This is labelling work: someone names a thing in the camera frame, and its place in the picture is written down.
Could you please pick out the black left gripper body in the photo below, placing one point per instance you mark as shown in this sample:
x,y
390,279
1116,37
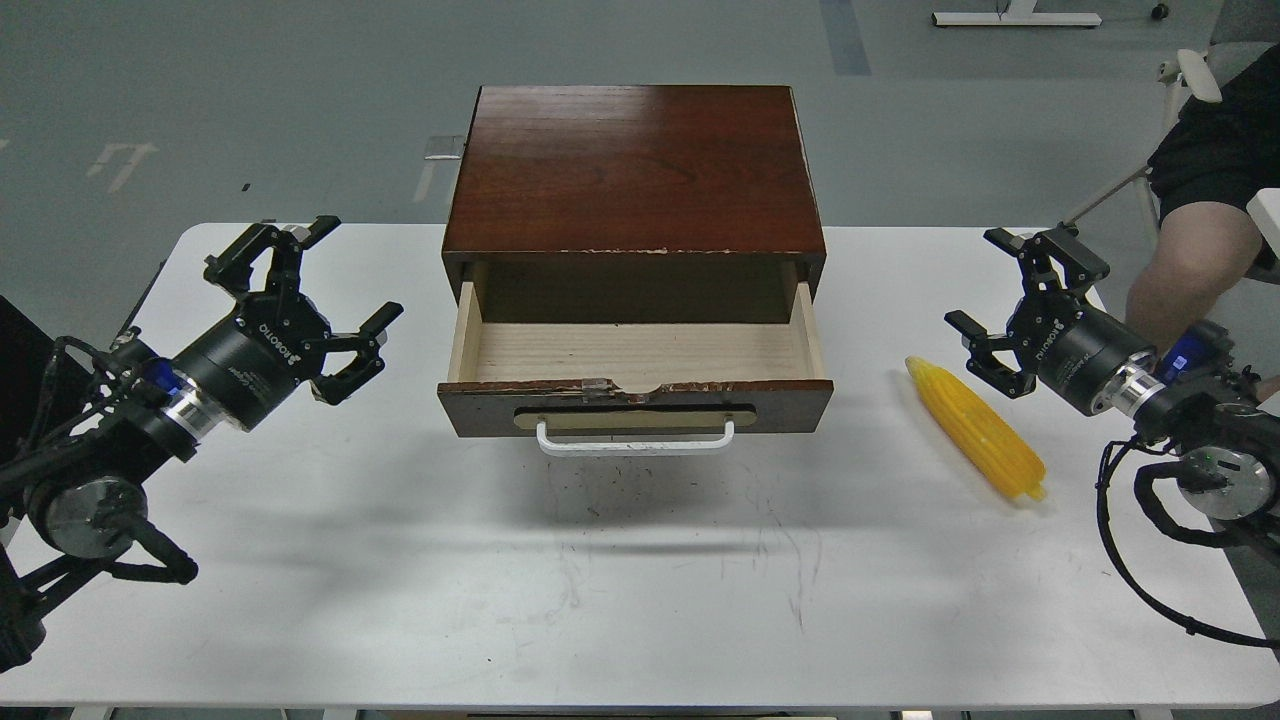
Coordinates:
x,y
255,357

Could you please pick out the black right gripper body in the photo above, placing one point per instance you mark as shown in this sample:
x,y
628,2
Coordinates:
x,y
1074,349

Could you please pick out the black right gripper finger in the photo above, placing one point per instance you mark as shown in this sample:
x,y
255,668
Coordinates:
x,y
1057,270
1003,361

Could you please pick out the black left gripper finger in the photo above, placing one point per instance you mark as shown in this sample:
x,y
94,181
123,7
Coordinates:
x,y
365,344
232,270

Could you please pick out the yellow corn cob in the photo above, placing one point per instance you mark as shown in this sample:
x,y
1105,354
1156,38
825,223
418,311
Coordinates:
x,y
1011,466

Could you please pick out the wooden drawer with white handle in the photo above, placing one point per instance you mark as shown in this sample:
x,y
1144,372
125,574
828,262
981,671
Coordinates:
x,y
651,379

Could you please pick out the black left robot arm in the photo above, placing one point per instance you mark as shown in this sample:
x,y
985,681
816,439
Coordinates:
x,y
106,420

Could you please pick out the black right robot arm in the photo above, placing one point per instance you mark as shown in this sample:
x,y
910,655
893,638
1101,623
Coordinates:
x,y
1213,483

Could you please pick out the dark wooden drawer cabinet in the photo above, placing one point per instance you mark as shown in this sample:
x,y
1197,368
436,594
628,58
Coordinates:
x,y
635,203

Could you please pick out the seated person in black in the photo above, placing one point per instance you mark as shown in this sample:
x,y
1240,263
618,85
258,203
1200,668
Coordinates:
x,y
1209,166

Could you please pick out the white stand base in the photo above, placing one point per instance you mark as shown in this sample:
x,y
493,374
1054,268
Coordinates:
x,y
1016,14

